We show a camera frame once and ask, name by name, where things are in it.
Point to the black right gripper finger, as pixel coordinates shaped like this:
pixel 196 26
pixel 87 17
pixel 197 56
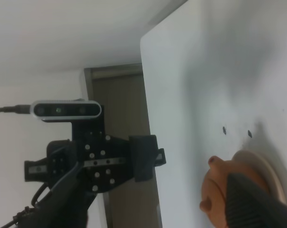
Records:
pixel 248 206

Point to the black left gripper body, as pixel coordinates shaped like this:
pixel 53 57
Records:
pixel 92 158

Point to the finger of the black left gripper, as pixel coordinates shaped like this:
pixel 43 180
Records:
pixel 144 151

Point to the brown clay teapot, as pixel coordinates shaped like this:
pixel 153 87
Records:
pixel 214 187

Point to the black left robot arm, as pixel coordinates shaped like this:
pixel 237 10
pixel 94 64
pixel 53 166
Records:
pixel 57 209

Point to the beige round teapot coaster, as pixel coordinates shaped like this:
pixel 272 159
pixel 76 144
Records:
pixel 264 169

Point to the brown door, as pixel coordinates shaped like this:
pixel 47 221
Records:
pixel 121 90

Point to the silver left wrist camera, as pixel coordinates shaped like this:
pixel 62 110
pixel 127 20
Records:
pixel 65 110

